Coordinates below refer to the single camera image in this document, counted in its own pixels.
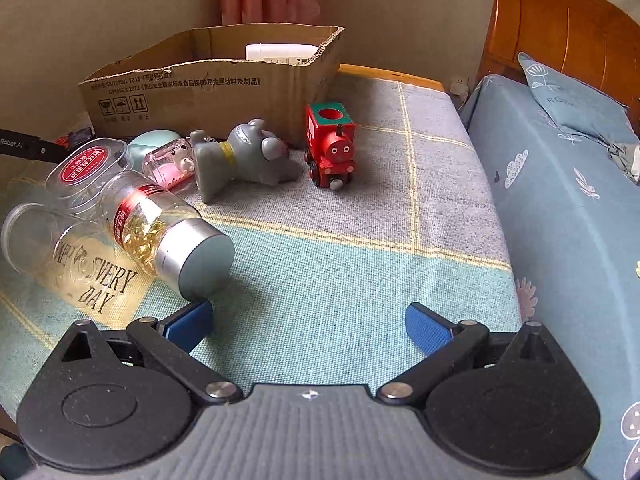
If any red toy truck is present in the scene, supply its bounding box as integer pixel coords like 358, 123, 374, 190
304, 102, 357, 192

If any clear jar with red label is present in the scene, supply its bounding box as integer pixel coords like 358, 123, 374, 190
44, 137, 135, 211

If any white plastic bottle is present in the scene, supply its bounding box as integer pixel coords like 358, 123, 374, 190
245, 43, 326, 62

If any blue patterned bed sheet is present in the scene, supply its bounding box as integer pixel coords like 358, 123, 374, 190
460, 74, 640, 480

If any blue fan print pillow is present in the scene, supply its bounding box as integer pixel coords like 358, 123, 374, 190
517, 51, 632, 161

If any light blue earbud case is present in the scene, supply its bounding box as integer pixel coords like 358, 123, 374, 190
126, 130, 182, 162

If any checked grey and teal blanket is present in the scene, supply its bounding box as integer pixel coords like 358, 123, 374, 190
0, 72, 523, 421

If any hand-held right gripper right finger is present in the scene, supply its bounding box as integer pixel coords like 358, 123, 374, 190
376, 302, 571, 406

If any pink keychain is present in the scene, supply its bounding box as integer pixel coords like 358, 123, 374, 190
142, 137, 198, 191

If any brown cardboard box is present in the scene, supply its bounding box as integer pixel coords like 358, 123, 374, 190
78, 24, 346, 148

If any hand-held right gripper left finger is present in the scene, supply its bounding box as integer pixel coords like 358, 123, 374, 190
55, 300, 244, 407

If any grey animal figure toy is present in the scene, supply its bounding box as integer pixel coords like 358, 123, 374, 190
189, 119, 305, 204

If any wooden headboard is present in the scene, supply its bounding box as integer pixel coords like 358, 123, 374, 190
475, 0, 640, 131

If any clear capsule bottle silver cap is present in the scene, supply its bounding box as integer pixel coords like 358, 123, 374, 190
96, 170, 236, 301

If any grey crumpled clothing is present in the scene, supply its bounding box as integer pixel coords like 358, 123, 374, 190
607, 142, 640, 183

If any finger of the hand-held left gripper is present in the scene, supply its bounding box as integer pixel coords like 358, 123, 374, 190
0, 127, 67, 164

